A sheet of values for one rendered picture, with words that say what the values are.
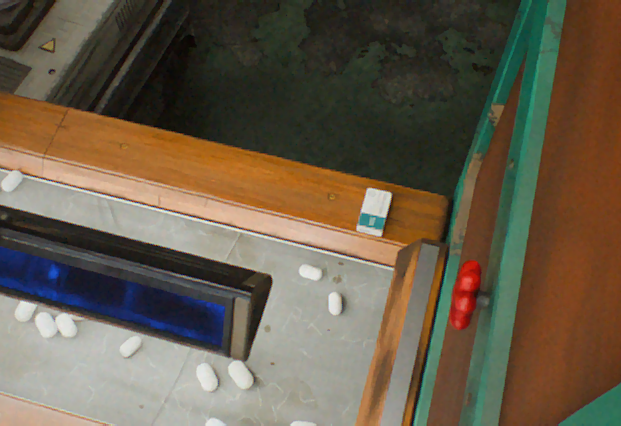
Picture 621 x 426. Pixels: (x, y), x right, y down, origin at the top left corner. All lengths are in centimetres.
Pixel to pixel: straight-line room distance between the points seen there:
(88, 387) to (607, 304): 80
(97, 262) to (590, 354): 44
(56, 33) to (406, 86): 96
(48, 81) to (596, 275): 139
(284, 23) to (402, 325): 150
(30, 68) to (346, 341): 95
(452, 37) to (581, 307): 195
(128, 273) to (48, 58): 105
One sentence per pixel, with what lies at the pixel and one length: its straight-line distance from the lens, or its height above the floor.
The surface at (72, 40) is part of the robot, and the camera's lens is 163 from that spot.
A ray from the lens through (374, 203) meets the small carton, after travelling 98.
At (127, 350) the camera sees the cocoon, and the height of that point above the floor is 76.
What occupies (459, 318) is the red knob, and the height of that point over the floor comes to 125.
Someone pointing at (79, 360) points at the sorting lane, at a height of 74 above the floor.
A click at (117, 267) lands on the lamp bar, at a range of 61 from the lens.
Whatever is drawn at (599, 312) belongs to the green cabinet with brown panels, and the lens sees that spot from 27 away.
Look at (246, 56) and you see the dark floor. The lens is 214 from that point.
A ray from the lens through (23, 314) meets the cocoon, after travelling 102.
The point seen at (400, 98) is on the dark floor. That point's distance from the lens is 205.
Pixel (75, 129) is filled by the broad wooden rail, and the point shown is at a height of 76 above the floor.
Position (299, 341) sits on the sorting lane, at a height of 74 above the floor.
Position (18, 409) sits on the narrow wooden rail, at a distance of 98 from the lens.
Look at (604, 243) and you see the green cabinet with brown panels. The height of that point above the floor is 141.
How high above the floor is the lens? 165
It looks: 63 degrees down
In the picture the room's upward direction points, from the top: 2 degrees counter-clockwise
